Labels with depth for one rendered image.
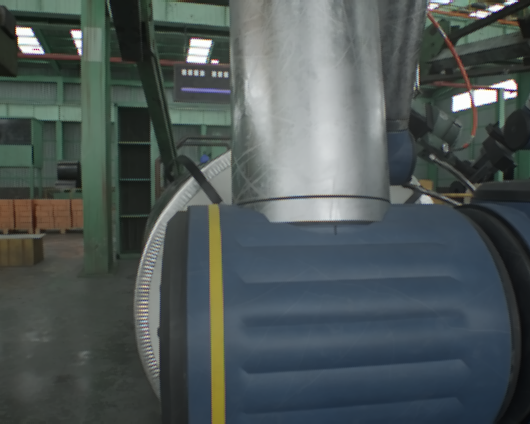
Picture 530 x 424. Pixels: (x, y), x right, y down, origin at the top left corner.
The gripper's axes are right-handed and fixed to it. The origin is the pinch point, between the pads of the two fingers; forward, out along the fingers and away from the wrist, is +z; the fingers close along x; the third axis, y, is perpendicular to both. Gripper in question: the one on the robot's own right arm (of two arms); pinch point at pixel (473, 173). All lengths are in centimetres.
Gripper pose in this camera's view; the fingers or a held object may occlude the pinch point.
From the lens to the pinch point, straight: 160.8
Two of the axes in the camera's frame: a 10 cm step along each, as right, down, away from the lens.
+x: 1.1, -6.8, 7.3
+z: -4.6, 6.1, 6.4
